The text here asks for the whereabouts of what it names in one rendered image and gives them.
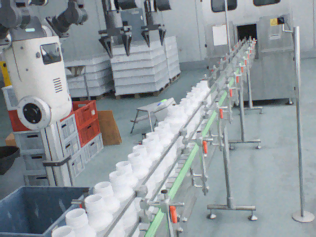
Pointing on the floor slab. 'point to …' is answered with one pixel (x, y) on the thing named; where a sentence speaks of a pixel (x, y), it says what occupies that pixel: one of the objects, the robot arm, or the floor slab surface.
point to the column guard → (5, 74)
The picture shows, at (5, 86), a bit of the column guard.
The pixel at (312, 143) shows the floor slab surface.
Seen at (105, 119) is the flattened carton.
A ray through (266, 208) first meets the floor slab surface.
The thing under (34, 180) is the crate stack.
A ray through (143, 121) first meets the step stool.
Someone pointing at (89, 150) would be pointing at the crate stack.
